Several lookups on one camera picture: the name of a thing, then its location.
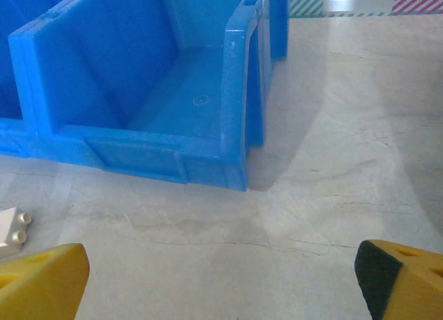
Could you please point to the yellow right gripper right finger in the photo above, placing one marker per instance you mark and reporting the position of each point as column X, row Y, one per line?
column 412, row 289

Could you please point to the blue plastic bin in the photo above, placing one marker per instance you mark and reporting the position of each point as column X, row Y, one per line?
column 155, row 91
column 7, row 74

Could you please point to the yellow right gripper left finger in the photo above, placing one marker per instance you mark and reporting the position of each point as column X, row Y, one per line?
column 41, row 285

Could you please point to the white lego brick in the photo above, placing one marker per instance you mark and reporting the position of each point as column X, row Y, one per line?
column 8, row 230

